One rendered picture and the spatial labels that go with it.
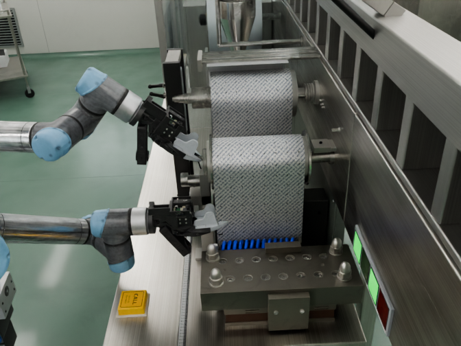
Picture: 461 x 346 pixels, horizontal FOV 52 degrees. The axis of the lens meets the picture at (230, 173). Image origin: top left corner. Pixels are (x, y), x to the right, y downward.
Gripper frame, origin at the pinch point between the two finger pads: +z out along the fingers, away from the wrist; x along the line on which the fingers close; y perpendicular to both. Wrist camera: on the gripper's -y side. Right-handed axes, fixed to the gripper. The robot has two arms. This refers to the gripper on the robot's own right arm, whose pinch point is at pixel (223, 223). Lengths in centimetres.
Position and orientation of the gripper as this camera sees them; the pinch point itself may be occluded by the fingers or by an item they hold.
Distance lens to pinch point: 129.9
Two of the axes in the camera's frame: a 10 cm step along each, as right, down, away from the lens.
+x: -0.3, -5.1, 8.6
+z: 10.0, -0.5, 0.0
